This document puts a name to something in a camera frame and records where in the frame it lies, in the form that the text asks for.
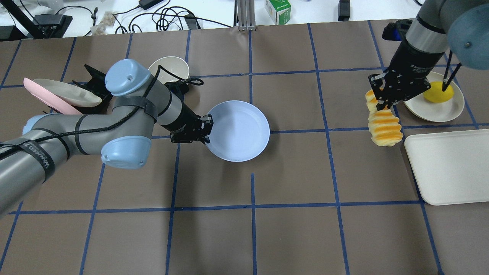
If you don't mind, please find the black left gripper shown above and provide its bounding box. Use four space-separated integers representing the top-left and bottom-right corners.
157 78 213 144

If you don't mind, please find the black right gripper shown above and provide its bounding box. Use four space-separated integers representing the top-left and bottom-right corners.
368 21 444 111

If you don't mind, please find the blue plate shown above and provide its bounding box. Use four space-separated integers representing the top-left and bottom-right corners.
206 100 270 162

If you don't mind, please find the sliced yellow bread loaf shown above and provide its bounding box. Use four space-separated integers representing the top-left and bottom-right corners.
365 89 403 147

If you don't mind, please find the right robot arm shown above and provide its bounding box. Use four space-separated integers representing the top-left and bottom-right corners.
368 0 489 111

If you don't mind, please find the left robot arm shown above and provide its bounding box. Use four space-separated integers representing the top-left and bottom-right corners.
0 59 214 217

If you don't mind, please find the round cream plate with lemon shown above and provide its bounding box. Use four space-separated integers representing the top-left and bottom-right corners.
404 82 465 122

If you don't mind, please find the cream white plate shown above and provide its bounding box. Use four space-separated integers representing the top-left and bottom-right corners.
34 79 102 107

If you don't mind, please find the pink plate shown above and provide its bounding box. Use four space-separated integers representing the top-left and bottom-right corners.
23 77 82 115

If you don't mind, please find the yellow lemon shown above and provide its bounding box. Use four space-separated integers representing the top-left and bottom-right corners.
423 81 454 104

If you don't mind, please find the white ceramic bowl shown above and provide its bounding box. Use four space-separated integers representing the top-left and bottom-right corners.
149 56 190 84

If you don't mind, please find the white rectangular tray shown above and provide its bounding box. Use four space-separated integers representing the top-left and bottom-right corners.
405 129 489 206

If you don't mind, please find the black dish rack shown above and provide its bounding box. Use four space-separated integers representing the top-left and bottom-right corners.
46 64 115 115

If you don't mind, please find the green white small box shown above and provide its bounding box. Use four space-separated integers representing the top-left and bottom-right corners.
264 0 291 25

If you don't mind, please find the black power adapter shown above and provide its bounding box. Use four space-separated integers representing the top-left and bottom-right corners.
138 0 164 10

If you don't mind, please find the aluminium frame post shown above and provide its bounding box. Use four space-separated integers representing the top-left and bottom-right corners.
233 0 256 31

